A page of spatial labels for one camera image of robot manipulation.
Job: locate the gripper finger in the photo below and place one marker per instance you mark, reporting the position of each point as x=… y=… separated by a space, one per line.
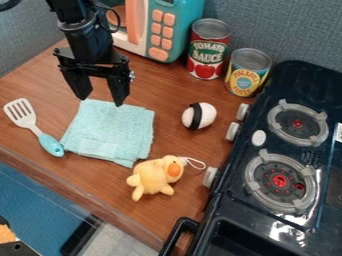
x=78 y=85
x=119 y=89

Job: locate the blue cloth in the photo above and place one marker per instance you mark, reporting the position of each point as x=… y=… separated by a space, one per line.
x=109 y=131

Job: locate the yellow pineapple can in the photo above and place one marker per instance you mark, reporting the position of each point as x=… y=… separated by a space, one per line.
x=247 y=73

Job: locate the toy microwave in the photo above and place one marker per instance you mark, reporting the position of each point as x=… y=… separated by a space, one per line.
x=160 y=26

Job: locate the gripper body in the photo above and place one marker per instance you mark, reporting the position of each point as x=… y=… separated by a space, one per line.
x=90 y=43

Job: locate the yellow plush duck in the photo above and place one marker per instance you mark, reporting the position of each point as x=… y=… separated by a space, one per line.
x=155 y=176

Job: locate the white toy with black band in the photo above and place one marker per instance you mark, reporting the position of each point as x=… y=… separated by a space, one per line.
x=199 y=115

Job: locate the toy stove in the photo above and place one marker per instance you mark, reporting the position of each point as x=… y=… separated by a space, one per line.
x=276 y=160

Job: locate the red tomato sauce can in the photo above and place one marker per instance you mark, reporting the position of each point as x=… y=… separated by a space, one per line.
x=207 y=50

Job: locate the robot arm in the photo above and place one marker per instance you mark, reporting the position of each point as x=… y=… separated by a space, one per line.
x=71 y=10

